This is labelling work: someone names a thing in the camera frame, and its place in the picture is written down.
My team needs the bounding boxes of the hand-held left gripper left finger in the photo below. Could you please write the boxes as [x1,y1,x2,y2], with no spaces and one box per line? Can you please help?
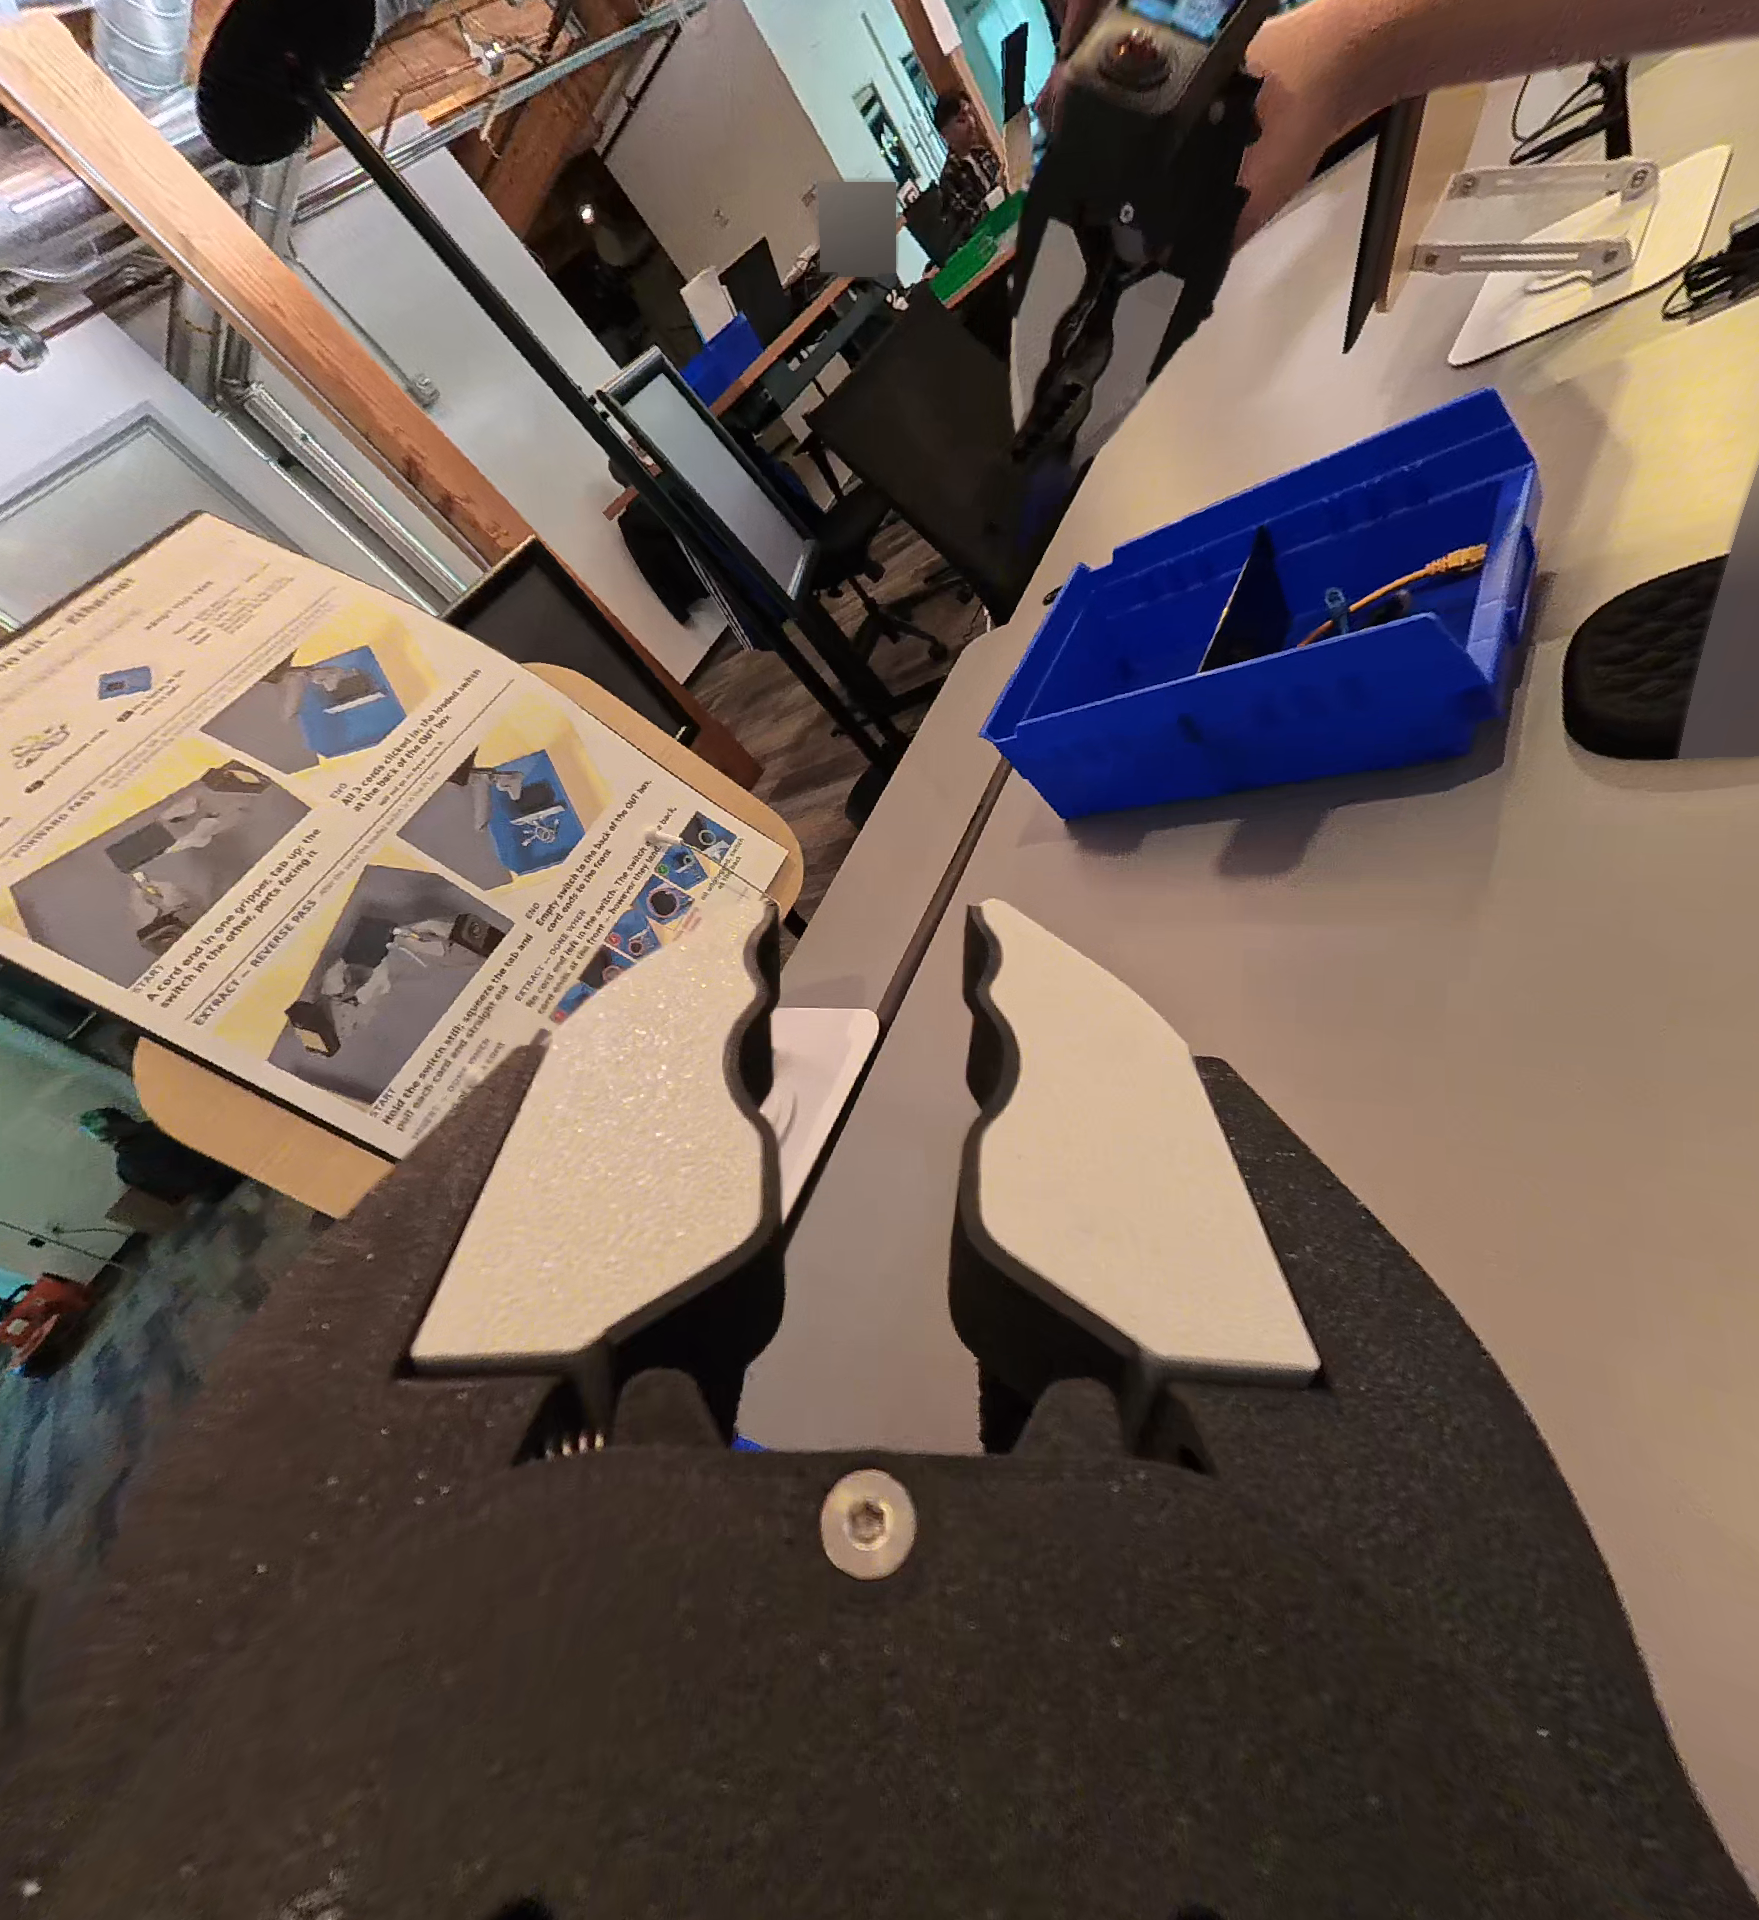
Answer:
[407,894,798,1410]

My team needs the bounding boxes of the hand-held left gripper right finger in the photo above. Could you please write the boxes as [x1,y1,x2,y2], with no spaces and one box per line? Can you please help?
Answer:
[951,894,1326,1424]

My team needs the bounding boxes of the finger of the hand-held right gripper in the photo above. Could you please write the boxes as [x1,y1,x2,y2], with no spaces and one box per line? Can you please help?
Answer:
[1005,244,1145,459]

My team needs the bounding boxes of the blue plastic bin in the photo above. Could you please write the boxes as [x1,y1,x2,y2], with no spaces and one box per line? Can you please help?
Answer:
[985,392,1545,819]
[681,320,775,406]

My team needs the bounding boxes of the yellow ethernet cable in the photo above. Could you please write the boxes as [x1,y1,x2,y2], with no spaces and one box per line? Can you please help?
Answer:
[1355,547,1488,620]

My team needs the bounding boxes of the person's right hand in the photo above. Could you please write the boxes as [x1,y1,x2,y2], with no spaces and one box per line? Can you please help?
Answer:
[1233,0,1398,243]

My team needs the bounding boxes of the black office chair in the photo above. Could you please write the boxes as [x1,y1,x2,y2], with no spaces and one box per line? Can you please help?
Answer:
[812,286,1054,617]

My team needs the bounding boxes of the white stand base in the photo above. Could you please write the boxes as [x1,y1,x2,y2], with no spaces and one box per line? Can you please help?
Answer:
[755,1006,885,1149]

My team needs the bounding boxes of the printed instruction poster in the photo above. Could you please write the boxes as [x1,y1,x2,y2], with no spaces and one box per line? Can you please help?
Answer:
[0,512,791,1159]

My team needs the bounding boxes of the small red object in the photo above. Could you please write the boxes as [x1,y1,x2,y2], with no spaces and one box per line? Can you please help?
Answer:
[0,1273,95,1370]

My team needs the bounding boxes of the black textured pad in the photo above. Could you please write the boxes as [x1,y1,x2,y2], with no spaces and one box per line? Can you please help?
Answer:
[1565,557,1739,759]

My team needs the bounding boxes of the black pole with round top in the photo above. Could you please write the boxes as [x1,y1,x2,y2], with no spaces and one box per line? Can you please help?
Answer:
[197,0,911,764]

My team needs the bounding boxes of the wooden pillar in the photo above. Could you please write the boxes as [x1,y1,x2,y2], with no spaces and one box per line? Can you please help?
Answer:
[0,0,541,570]

